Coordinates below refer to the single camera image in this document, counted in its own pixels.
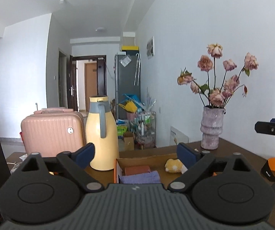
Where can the yellow box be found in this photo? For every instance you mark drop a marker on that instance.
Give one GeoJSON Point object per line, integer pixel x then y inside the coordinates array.
{"type": "Point", "coordinates": [130, 48]}

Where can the green white packages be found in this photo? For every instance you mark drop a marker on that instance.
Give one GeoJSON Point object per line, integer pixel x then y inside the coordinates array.
{"type": "Point", "coordinates": [122, 128]}

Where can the dried pink rose bouquet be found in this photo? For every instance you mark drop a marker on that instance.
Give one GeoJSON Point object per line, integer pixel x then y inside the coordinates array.
{"type": "Point", "coordinates": [216, 97]}

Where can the pink suitcase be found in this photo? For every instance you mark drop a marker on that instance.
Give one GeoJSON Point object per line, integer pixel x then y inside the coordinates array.
{"type": "Point", "coordinates": [51, 134]}

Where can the blue plastic frame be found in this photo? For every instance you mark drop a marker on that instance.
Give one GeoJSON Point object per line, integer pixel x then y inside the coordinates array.
{"type": "Point", "coordinates": [132, 98]}

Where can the white yellow plush toy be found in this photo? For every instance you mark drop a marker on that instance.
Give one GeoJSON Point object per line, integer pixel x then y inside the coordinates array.
{"type": "Point", "coordinates": [173, 165]}

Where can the clear umbrella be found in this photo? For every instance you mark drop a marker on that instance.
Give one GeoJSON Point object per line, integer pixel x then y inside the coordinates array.
{"type": "Point", "coordinates": [137, 69]}

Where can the wall picture frame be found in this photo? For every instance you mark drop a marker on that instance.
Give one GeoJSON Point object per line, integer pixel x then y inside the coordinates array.
{"type": "Point", "coordinates": [150, 47]}

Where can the dark brown door frame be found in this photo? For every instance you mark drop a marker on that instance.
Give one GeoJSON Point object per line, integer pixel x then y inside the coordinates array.
{"type": "Point", "coordinates": [101, 76]}

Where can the yellow thermos jug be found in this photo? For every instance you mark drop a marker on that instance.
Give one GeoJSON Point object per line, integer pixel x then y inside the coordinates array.
{"type": "Point", "coordinates": [93, 148]}

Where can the clear cellophane wrap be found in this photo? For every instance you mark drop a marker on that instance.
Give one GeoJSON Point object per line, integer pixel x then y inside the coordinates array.
{"type": "Point", "coordinates": [149, 103]}

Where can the clear plastic sleeve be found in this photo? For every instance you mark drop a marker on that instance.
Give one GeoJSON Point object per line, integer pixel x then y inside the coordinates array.
{"type": "Point", "coordinates": [125, 60]}

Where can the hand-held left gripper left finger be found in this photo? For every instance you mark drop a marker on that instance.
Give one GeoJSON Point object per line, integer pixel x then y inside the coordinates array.
{"type": "Point", "coordinates": [84, 155]}

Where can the pink bucket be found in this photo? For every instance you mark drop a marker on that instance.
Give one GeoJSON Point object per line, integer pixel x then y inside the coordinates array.
{"type": "Point", "coordinates": [131, 116]}

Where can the white flat panel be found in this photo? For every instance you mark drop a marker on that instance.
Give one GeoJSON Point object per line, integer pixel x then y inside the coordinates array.
{"type": "Point", "coordinates": [179, 135]}

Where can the grey refrigerator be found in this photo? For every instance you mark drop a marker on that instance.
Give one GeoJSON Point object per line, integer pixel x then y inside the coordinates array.
{"type": "Point", "coordinates": [125, 88]}

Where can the grey interior door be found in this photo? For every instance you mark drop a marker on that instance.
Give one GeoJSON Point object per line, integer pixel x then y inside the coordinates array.
{"type": "Point", "coordinates": [62, 79]}

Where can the purple ceramic vase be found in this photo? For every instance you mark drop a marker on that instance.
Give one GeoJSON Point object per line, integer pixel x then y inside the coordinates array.
{"type": "Point", "coordinates": [211, 129]}

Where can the red cardboard box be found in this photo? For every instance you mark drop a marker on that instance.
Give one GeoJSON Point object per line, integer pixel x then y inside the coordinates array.
{"type": "Point", "coordinates": [139, 160]}

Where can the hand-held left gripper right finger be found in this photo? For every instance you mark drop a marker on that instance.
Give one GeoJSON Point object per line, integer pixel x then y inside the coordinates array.
{"type": "Point", "coordinates": [187, 155]}

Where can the brown wooden door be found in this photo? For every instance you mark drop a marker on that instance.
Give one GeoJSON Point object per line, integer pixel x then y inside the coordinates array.
{"type": "Point", "coordinates": [90, 86]}

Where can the dark open door leaf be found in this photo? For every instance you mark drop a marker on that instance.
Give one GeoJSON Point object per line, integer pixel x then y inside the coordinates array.
{"type": "Point", "coordinates": [71, 83]}

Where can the small cardboard box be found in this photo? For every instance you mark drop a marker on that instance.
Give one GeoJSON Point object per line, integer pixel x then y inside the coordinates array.
{"type": "Point", "coordinates": [128, 141]}

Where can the cream cardboard box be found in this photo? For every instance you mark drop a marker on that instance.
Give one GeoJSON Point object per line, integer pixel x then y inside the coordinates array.
{"type": "Point", "coordinates": [129, 38]}

